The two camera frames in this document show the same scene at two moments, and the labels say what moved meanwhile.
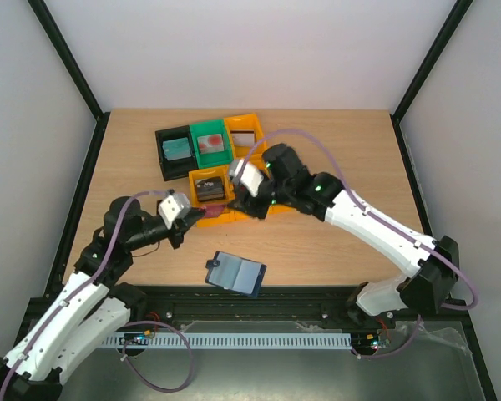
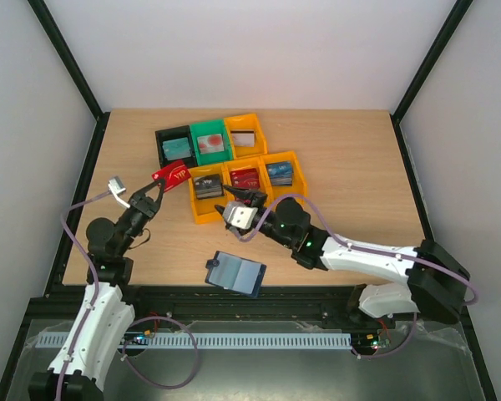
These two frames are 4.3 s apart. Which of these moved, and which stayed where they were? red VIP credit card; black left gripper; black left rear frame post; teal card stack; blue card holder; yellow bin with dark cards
Moved: red VIP credit card; black left gripper
Stayed: blue card holder; black left rear frame post; yellow bin with dark cards; teal card stack
